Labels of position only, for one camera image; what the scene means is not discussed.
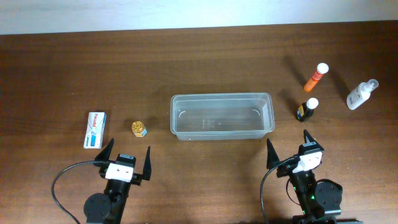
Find orange tube white cap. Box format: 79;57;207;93
303;63;329;92

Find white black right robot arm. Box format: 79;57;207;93
260;129;360;224

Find black right camera cable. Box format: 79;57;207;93
259;156;301;224

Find small gold-lidded jar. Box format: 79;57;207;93
131;121;147;138

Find black camera cable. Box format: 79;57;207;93
259;156;301;224
50;160;109;224

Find white Panadol medicine box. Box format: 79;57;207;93
83;112;106;149

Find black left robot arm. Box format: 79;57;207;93
83;140;152;224

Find clear plastic container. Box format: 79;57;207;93
170;93;275;141

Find black left camera cable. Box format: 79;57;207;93
50;160;109;224

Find white plastic lotion bottle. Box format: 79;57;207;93
346;79;379;110

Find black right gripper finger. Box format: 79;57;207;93
303;129;317;146
266;139;280;170

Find dark syrup bottle white cap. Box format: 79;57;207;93
297;98;319;122

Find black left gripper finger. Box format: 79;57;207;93
94;138;114;162
142;146;152;180

